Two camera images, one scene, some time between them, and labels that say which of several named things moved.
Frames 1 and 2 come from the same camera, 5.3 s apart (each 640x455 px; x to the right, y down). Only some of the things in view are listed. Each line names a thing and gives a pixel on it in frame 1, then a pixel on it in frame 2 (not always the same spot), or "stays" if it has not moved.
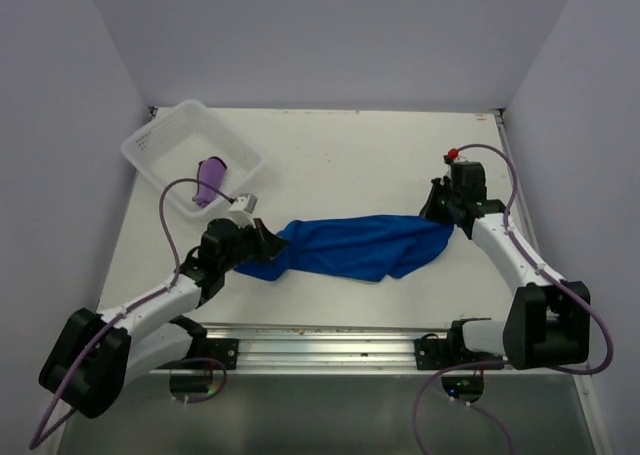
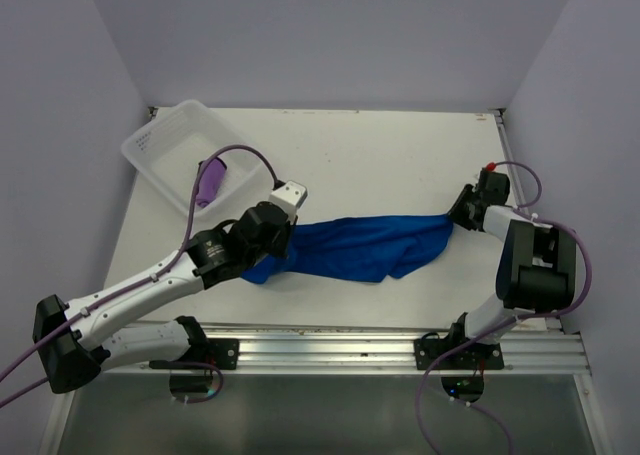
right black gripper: [429, 210] → [455, 212]
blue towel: [371, 247] stays
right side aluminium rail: [519, 181] stays
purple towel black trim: [211, 171] stays
